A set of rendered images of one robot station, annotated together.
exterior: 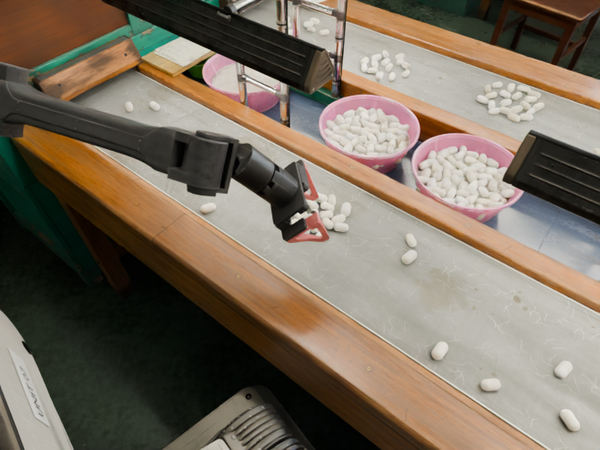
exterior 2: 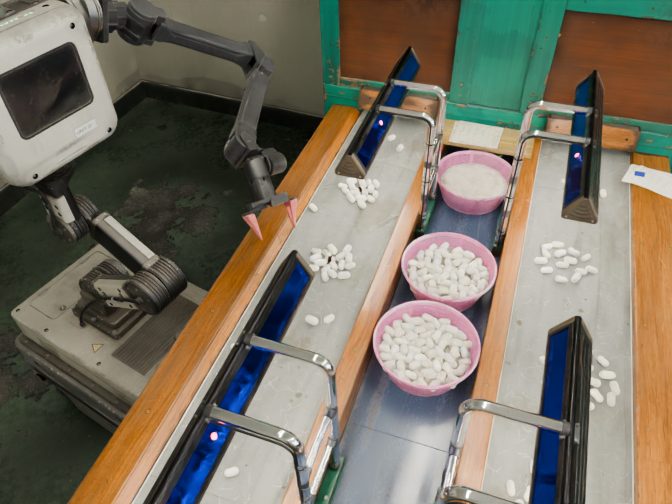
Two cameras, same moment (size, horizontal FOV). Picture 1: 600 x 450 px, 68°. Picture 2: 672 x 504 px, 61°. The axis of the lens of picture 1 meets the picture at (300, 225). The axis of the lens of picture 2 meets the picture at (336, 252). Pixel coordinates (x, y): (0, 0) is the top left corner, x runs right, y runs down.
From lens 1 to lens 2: 128 cm
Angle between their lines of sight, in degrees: 47
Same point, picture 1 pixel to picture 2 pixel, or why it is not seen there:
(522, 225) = (409, 419)
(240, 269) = (265, 235)
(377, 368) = (213, 314)
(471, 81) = (596, 339)
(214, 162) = (233, 148)
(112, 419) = not seen: hidden behind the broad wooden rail
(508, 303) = (293, 389)
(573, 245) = (403, 464)
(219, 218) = (308, 216)
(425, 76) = (574, 297)
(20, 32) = (372, 57)
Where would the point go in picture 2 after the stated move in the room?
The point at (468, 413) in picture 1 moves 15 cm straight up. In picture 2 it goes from (193, 363) to (180, 325)
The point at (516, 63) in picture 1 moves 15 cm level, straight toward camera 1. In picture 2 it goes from (659, 373) to (593, 365)
